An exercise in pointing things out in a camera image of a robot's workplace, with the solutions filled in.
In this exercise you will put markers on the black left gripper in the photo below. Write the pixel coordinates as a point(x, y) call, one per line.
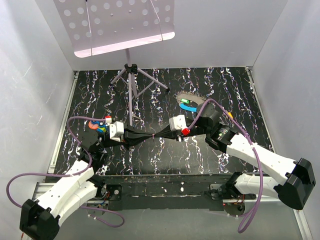
point(132, 137)

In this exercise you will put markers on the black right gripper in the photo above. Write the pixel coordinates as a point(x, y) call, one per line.
point(166, 133)

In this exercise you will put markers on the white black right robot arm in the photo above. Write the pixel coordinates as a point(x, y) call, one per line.
point(288, 180)

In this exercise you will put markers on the colourful toy block figure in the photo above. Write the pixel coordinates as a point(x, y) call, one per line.
point(100, 127)

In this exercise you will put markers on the lilac perforated music stand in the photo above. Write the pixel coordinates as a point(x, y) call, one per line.
point(98, 27)

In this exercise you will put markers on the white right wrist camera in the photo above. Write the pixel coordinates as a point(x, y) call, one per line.
point(178, 123)

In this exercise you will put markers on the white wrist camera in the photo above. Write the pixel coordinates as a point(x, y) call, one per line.
point(178, 123)
point(116, 129)

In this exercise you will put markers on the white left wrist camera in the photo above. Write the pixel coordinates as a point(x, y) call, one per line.
point(116, 129)

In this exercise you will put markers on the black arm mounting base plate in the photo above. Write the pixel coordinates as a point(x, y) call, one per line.
point(168, 191)

